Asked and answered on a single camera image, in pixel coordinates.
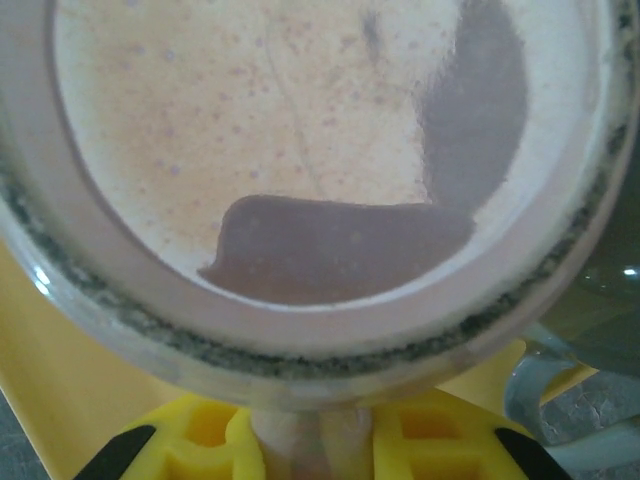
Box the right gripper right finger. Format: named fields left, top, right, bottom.
left=369, top=388, right=571, bottom=480

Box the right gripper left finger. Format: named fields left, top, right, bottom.
left=74, top=393, right=274, bottom=480

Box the yellow tray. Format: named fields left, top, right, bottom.
left=0, top=234, right=594, bottom=480

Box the grey mug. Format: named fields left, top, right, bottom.
left=502, top=119, right=640, bottom=451

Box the white speckled mug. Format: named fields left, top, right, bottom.
left=0, top=0, right=640, bottom=480

